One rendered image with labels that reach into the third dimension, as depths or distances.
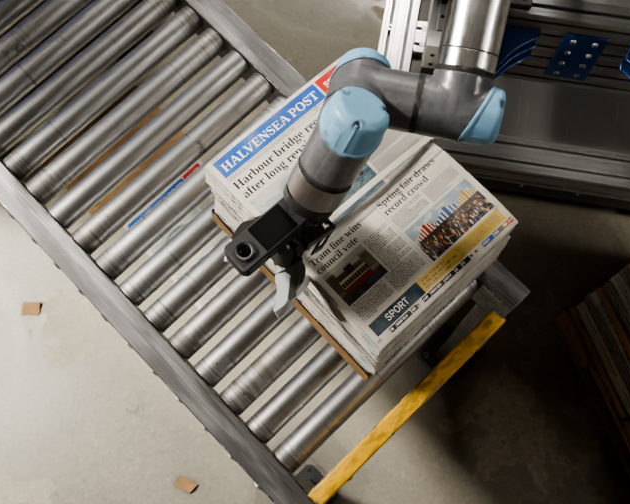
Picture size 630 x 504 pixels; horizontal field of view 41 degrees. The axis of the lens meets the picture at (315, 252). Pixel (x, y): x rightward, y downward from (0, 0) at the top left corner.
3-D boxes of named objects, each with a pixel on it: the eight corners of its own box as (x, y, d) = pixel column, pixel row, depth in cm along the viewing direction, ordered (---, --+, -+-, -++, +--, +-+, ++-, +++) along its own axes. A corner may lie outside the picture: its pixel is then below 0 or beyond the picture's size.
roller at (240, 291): (367, 180, 156) (381, 185, 151) (176, 358, 148) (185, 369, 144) (354, 160, 153) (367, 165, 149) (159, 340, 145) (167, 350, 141)
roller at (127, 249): (302, 116, 158) (301, 104, 153) (111, 288, 150) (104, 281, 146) (284, 98, 159) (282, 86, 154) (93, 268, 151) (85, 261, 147)
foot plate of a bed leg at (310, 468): (348, 493, 213) (348, 493, 212) (307, 534, 210) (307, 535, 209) (311, 453, 215) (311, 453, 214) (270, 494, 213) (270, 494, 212)
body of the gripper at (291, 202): (321, 253, 119) (357, 199, 110) (281, 279, 113) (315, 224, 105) (284, 216, 121) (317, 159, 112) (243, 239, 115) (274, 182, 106)
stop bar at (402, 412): (506, 323, 142) (508, 320, 140) (320, 510, 135) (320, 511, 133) (492, 309, 143) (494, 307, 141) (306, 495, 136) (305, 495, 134)
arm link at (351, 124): (399, 98, 101) (389, 141, 95) (360, 160, 109) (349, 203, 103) (339, 69, 100) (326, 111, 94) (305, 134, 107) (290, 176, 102)
